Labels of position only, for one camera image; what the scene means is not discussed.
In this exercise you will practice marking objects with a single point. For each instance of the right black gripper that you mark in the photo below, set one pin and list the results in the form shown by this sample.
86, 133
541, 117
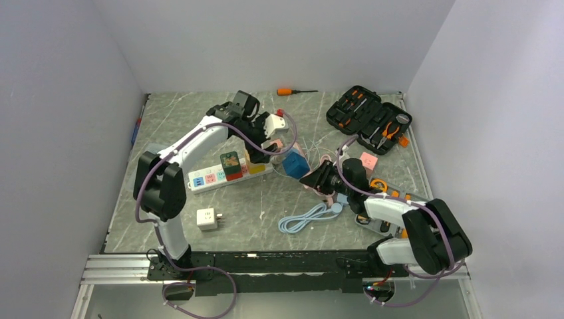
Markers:
317, 179

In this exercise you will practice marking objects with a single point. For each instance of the yellow cube socket adapter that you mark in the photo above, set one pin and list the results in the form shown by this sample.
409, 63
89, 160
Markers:
254, 168

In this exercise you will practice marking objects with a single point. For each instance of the clear plastic screw box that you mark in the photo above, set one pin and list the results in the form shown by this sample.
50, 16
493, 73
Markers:
150, 147

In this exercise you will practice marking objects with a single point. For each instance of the red cube socket adapter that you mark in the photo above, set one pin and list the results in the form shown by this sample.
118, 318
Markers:
234, 176

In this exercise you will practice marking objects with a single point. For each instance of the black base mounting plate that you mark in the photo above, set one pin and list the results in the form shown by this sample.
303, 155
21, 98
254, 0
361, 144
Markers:
277, 271

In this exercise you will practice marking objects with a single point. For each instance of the orange handled screwdriver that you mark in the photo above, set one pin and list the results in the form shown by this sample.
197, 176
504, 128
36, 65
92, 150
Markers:
289, 91

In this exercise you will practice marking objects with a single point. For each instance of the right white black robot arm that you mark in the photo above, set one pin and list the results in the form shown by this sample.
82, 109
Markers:
435, 240

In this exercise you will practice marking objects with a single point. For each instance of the white cube socket adapter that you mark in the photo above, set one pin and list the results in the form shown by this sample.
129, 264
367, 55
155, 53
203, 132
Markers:
207, 219

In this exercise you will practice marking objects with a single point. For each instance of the grey tool case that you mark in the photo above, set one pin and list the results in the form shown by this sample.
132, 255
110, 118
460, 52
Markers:
383, 215

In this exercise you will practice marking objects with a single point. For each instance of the orange pliers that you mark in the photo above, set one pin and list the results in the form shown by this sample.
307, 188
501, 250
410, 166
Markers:
390, 130

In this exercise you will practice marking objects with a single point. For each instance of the aluminium rail frame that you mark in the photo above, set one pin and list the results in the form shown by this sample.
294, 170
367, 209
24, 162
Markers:
117, 269

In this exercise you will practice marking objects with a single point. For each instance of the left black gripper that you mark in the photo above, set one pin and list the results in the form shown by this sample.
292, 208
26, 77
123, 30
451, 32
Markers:
255, 155

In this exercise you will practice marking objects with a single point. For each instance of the salmon pink usb charger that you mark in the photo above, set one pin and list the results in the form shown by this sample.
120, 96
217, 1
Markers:
274, 146

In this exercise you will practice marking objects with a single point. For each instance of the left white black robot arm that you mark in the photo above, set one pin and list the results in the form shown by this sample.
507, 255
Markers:
160, 187

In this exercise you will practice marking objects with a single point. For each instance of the black tool case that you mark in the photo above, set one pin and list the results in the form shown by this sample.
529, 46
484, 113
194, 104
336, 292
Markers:
363, 113

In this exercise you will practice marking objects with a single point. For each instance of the blue cube socket adapter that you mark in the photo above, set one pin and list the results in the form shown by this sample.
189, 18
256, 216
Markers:
295, 165

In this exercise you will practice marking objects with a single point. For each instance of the green cube socket adapter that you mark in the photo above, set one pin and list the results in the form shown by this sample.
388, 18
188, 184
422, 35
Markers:
230, 163

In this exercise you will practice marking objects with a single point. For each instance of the orange tape measure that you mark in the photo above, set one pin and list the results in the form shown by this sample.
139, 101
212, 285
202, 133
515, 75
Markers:
379, 184

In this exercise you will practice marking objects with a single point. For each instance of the pink cube socket adapter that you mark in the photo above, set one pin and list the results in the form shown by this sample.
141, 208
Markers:
369, 162

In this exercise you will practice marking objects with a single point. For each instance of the blue red pen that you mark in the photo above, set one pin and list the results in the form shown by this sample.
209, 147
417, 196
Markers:
137, 126

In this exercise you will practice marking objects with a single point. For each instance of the white power strip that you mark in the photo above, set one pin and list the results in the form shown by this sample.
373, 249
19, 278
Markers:
213, 177

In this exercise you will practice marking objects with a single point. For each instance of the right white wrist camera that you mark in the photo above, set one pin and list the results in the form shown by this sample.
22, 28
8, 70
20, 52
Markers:
343, 155

